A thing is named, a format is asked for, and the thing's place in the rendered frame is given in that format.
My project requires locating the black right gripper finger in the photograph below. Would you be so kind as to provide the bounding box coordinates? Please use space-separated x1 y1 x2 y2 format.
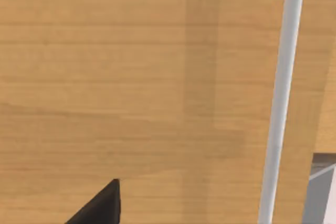
64 178 122 224

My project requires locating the wooden door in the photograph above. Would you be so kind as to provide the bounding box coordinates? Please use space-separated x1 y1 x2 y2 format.
0 0 336 224

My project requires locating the long metal handle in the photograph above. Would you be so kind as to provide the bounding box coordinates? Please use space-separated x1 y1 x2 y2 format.
257 0 307 224

